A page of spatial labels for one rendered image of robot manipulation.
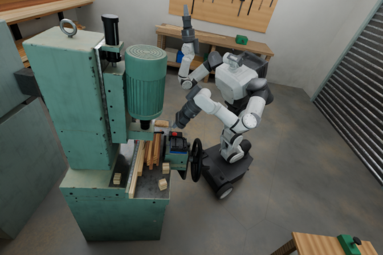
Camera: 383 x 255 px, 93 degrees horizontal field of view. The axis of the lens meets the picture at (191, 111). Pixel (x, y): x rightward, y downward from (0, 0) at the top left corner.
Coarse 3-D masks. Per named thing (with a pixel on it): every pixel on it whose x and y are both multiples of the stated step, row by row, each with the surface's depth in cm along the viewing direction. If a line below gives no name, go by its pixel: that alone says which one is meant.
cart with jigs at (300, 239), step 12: (300, 240) 121; (312, 240) 122; (324, 240) 124; (336, 240) 125; (348, 240) 121; (360, 240) 116; (276, 252) 141; (288, 252) 131; (300, 252) 115; (312, 252) 116; (324, 252) 118; (336, 252) 119; (348, 252) 117; (360, 252) 117; (372, 252) 123
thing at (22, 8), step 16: (0, 0) 216; (16, 0) 227; (32, 0) 240; (48, 0) 253; (64, 0) 278; (80, 0) 312; (0, 16) 192; (16, 16) 201; (32, 16) 219; (16, 32) 255
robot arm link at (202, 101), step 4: (196, 96) 89; (200, 96) 88; (204, 96) 88; (196, 100) 90; (200, 100) 89; (204, 100) 88; (208, 100) 88; (212, 100) 90; (196, 104) 91; (200, 104) 90; (204, 104) 89; (208, 104) 89; (212, 104) 88; (216, 104) 89; (220, 104) 92; (204, 108) 90; (208, 108) 90; (212, 108) 89; (216, 108) 90; (220, 108) 91; (208, 112) 91; (212, 112) 91; (216, 112) 92
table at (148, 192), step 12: (168, 120) 136; (168, 132) 126; (144, 168) 101; (156, 168) 103; (180, 168) 110; (144, 180) 96; (156, 180) 97; (168, 180) 98; (144, 192) 91; (156, 192) 92; (168, 192) 93; (156, 204) 93; (168, 204) 94
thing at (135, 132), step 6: (132, 126) 101; (138, 126) 102; (150, 126) 104; (132, 132) 100; (138, 132) 100; (144, 132) 100; (150, 132) 101; (132, 138) 103; (138, 138) 103; (144, 138) 103; (150, 138) 103
